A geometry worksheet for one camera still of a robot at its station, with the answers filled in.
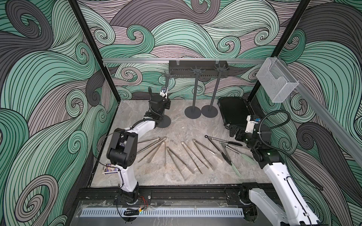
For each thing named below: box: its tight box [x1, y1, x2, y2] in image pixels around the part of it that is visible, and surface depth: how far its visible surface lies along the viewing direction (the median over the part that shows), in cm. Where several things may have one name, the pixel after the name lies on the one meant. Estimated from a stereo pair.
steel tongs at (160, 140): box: [136, 136, 167, 155], surface depth 97 cm
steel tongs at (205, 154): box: [181, 138, 224, 175], surface depth 90 cm
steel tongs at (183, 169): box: [166, 146, 196, 182], surface depth 85 cm
